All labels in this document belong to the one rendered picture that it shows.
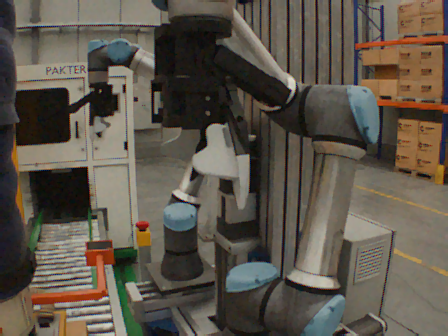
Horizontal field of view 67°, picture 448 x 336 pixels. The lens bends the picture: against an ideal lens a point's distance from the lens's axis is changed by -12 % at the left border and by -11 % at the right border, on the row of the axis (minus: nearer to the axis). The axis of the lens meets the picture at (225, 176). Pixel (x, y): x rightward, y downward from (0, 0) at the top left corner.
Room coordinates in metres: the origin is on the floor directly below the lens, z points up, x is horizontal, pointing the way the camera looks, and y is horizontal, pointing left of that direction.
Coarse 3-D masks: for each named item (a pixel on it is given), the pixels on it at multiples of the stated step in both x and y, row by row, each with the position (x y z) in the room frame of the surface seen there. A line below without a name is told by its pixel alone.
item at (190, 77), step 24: (168, 24) 0.41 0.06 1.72; (192, 24) 0.41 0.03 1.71; (216, 24) 0.41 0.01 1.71; (168, 48) 0.42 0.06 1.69; (192, 48) 0.42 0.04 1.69; (216, 48) 0.43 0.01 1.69; (168, 72) 0.42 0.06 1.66; (192, 72) 0.42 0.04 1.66; (216, 72) 0.43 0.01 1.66; (168, 96) 0.39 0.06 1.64; (192, 96) 0.40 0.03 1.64; (216, 96) 0.42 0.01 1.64; (168, 120) 0.39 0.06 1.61; (192, 120) 0.40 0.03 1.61; (216, 120) 0.42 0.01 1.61
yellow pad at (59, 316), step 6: (54, 312) 0.84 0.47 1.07; (60, 312) 0.84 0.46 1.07; (66, 312) 0.86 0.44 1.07; (36, 318) 0.79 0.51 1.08; (42, 318) 0.80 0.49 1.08; (48, 318) 0.80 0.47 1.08; (54, 318) 0.80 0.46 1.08; (60, 318) 0.81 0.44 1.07; (36, 324) 0.77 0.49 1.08; (42, 324) 0.74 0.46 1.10; (48, 324) 0.75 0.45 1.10; (54, 324) 0.78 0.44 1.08; (60, 324) 0.79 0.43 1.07; (60, 330) 0.76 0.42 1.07
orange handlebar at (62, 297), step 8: (96, 256) 0.97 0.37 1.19; (96, 264) 0.92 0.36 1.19; (104, 272) 0.88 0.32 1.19; (104, 280) 0.83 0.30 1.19; (104, 288) 0.79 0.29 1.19; (32, 296) 0.72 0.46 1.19; (40, 296) 0.72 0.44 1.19; (48, 296) 0.73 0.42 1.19; (56, 296) 0.73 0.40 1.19; (64, 296) 0.74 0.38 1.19; (72, 296) 0.74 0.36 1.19; (80, 296) 0.75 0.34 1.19; (88, 296) 0.76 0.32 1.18; (96, 296) 0.76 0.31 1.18; (32, 304) 0.71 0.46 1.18; (40, 304) 0.72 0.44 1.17; (0, 328) 0.58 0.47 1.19
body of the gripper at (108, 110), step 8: (96, 88) 1.29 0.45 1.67; (104, 88) 1.29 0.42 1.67; (112, 88) 1.31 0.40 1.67; (104, 96) 1.29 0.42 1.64; (112, 96) 1.31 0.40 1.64; (96, 104) 1.27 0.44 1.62; (104, 104) 1.28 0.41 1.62; (112, 104) 1.32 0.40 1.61; (96, 112) 1.28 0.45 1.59; (104, 112) 1.29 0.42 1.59; (112, 112) 1.32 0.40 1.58
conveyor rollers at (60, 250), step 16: (48, 224) 3.00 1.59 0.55; (64, 224) 3.04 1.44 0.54; (80, 224) 3.09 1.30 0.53; (96, 224) 3.06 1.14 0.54; (48, 240) 2.66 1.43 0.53; (64, 240) 2.64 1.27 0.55; (80, 240) 2.68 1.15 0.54; (96, 240) 2.72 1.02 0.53; (48, 256) 2.34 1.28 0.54; (64, 256) 2.38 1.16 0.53; (80, 256) 2.36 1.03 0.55; (48, 272) 2.09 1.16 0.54; (64, 272) 2.13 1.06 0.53; (80, 272) 2.16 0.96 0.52; (32, 288) 1.88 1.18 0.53; (48, 288) 1.92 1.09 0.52; (64, 288) 1.89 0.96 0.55; (80, 288) 1.92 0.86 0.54; (64, 304) 1.72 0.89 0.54; (80, 304) 1.74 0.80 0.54; (96, 304) 1.77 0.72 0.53; (80, 320) 1.58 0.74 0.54; (96, 320) 1.60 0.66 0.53
